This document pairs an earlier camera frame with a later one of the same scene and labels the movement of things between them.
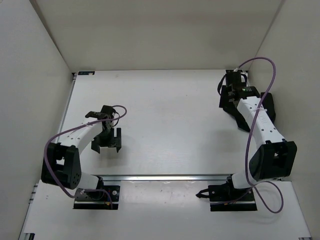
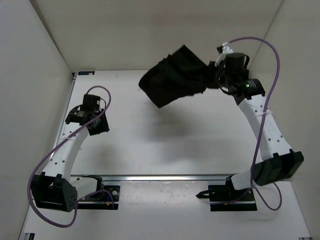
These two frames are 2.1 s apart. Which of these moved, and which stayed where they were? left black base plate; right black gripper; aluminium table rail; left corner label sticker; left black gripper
Moved: right black gripper; left black gripper
Stayed: aluminium table rail; left black base plate; left corner label sticker
